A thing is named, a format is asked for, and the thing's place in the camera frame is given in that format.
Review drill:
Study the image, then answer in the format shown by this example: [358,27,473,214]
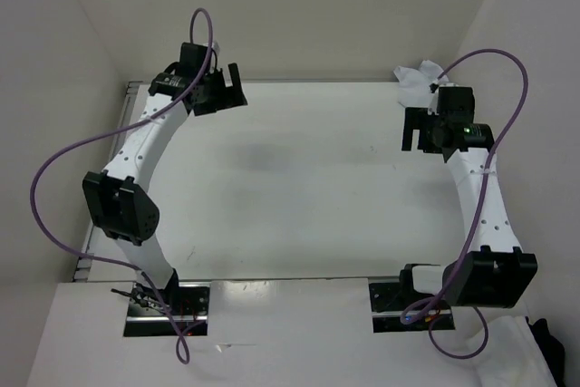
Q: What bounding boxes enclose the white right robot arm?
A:
[397,86,538,308]

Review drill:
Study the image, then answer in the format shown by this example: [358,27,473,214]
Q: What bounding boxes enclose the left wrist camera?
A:
[206,41,220,57]

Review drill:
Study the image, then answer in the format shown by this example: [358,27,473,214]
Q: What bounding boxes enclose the white skirt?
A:
[393,60,443,108]

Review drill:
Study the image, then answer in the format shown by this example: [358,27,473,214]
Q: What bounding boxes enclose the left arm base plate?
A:
[122,281,212,338]

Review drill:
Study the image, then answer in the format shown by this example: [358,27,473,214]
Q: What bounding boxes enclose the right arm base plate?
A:
[368,276,457,334]

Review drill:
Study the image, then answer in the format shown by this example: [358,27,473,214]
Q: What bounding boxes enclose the white cloth pile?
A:
[471,316,556,387]

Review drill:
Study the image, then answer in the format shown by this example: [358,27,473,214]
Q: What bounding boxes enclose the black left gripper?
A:
[194,63,247,116]

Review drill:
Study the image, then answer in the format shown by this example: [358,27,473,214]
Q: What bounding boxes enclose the black cloth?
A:
[528,318,566,387]

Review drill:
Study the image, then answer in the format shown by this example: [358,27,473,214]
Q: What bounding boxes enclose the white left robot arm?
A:
[82,63,247,314]

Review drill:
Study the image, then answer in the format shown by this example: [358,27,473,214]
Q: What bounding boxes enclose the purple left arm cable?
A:
[29,7,215,365]

